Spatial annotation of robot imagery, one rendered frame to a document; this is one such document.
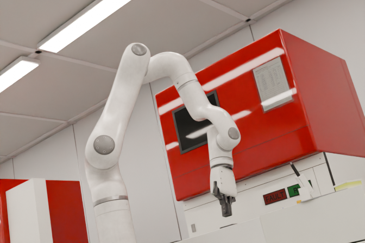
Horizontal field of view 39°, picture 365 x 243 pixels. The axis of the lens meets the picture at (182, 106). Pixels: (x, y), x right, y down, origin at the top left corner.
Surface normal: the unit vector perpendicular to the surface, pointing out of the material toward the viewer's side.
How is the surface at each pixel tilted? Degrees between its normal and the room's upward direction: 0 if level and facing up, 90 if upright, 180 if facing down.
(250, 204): 90
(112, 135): 68
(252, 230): 90
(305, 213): 90
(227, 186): 93
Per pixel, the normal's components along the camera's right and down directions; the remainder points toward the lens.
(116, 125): 0.44, -0.67
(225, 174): 0.66, -0.40
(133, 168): -0.64, -0.13
